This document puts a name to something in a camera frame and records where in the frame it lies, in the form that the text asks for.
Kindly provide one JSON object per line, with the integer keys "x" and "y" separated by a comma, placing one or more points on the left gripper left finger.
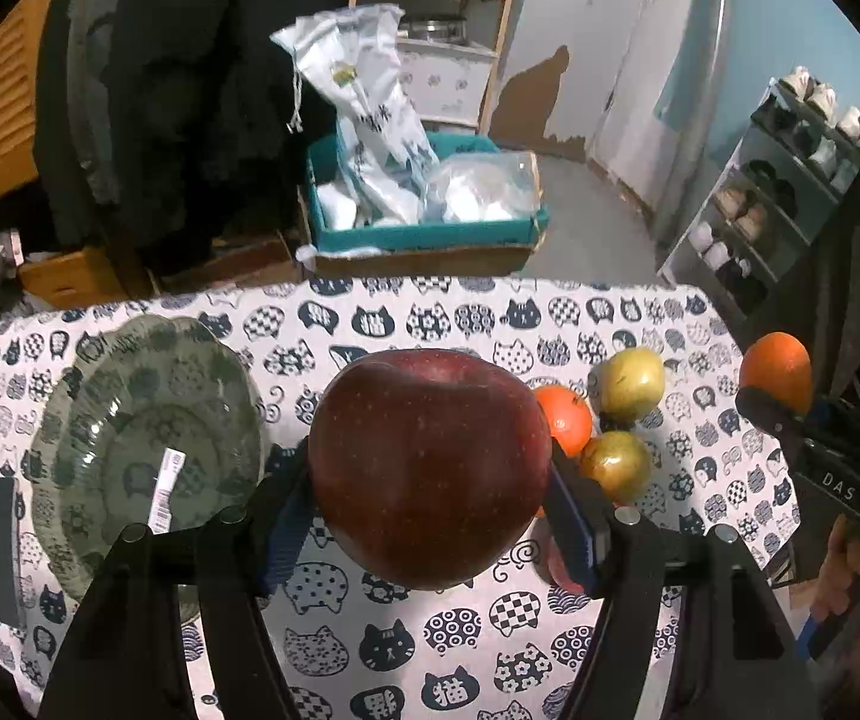
{"x": 123, "y": 654}

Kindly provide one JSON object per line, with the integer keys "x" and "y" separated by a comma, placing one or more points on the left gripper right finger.
{"x": 735, "y": 655}

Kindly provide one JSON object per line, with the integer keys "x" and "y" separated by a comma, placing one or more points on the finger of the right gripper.
{"x": 773, "y": 417}

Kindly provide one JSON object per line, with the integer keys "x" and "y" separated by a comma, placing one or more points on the green apple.
{"x": 631, "y": 383}
{"x": 620, "y": 463}

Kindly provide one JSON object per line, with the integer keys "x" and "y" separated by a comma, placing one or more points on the small orange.
{"x": 569, "y": 417}

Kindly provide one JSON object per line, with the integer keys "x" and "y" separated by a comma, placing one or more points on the large red apple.
{"x": 428, "y": 464}

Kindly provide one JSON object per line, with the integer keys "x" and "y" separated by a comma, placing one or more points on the cat pattern tablecloth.
{"x": 509, "y": 642}

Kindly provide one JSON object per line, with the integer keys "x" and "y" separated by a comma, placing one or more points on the metal shoe rack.
{"x": 789, "y": 170}

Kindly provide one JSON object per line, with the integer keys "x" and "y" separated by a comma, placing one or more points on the clear plastic bag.
{"x": 482, "y": 187}

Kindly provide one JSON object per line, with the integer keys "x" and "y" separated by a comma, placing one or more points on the teal cardboard box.
{"x": 492, "y": 249}

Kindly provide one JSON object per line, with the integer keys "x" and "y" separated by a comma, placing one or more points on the wooden drawer box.
{"x": 68, "y": 281}

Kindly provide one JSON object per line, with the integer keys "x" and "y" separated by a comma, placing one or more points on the white patterned storage box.
{"x": 445, "y": 83}

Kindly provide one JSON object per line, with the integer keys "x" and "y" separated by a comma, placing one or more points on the steel pot on shelf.
{"x": 440, "y": 29}

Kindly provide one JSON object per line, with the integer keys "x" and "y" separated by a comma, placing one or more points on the black hanging coat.
{"x": 171, "y": 125}

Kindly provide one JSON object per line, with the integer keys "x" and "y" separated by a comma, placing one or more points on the white rice bag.
{"x": 350, "y": 58}

